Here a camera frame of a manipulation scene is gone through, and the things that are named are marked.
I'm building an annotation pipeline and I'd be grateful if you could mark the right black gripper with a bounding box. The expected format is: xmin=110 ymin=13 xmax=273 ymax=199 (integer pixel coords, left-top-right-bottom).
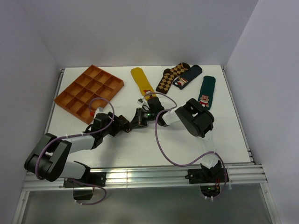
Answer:
xmin=128 ymin=108 xmax=157 ymax=129

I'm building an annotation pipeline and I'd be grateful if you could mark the brown striped-cuff sock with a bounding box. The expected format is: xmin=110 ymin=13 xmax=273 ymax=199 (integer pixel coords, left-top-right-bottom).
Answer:
xmin=118 ymin=115 xmax=131 ymax=133

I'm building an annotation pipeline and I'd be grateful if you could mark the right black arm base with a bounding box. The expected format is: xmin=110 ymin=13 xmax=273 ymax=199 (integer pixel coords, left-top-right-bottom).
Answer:
xmin=185 ymin=167 xmax=229 ymax=201

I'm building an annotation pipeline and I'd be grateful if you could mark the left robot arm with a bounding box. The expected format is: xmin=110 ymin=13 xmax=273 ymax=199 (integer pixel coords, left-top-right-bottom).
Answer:
xmin=24 ymin=112 xmax=129 ymax=186

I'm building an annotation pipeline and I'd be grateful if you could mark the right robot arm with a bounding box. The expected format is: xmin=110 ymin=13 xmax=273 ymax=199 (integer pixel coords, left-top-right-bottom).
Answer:
xmin=129 ymin=97 xmax=227 ymax=182

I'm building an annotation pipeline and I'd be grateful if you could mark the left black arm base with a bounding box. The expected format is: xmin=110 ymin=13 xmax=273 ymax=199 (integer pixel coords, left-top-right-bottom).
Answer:
xmin=63 ymin=172 xmax=107 ymax=205

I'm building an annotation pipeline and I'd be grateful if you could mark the yellow cartoon sock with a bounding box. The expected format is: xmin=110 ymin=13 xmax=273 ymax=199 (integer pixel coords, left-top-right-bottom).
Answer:
xmin=130 ymin=67 xmax=156 ymax=100

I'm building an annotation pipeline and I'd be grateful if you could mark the orange compartment tray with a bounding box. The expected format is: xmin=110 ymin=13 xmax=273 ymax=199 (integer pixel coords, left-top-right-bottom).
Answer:
xmin=54 ymin=65 xmax=124 ymax=124

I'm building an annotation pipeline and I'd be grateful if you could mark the brown argyle sock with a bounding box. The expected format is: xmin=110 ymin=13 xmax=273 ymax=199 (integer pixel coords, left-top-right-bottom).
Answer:
xmin=156 ymin=63 xmax=190 ymax=94

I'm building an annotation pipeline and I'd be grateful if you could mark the dark green cartoon sock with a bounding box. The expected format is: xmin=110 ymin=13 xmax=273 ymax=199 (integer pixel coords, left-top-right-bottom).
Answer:
xmin=198 ymin=76 xmax=216 ymax=110

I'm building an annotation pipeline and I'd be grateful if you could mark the navy blue cartoon sock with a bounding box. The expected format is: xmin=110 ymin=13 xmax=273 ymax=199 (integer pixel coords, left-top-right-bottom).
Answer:
xmin=172 ymin=65 xmax=203 ymax=90

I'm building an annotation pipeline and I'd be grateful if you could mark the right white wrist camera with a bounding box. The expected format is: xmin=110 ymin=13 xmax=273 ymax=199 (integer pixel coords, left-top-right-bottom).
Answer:
xmin=137 ymin=98 xmax=145 ymax=105

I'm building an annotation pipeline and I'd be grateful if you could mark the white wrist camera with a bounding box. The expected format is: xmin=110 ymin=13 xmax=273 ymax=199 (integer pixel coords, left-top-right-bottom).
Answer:
xmin=137 ymin=98 xmax=145 ymax=105
xmin=94 ymin=107 xmax=103 ymax=115

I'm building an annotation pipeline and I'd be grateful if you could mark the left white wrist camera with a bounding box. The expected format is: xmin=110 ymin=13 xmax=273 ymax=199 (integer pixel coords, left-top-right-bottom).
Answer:
xmin=94 ymin=107 xmax=103 ymax=115

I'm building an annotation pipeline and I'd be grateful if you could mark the aluminium frame rail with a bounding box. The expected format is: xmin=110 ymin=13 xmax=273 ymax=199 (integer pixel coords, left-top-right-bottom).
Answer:
xmin=22 ymin=164 xmax=268 ymax=191

